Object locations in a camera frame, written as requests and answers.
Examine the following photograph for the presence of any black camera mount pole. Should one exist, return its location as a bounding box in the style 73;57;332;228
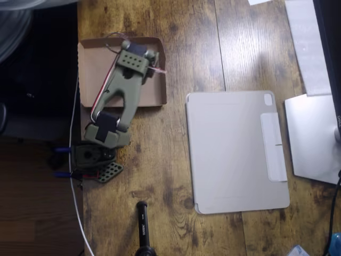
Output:
134;201;158;256

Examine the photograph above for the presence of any white foam sheet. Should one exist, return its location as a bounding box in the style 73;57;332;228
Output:
285;0;332;97

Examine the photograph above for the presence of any blue round object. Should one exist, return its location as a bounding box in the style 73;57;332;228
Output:
329;232;341;256

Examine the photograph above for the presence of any beige tablet case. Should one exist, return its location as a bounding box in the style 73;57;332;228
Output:
185;90;290;215

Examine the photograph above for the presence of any light blue box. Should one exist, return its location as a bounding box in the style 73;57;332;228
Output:
287;245;311;256

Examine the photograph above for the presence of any silver monitor stand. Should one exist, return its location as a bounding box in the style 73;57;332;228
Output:
284;93;341;186

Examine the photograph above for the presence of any white cable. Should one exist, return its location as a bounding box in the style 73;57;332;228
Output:
68;76;95;256

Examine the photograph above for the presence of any black monitor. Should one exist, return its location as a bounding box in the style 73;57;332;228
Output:
313;0;341;134

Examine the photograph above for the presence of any black cable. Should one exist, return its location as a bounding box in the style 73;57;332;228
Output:
322;170;341;256

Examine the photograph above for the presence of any perforated robot base plate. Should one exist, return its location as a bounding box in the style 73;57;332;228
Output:
79;142;125;185

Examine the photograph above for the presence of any grey-sleeved person arm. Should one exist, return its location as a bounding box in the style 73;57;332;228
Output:
0;0;78;62

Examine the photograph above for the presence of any brown cardboard tray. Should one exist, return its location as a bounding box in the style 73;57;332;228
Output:
77;37;168;107

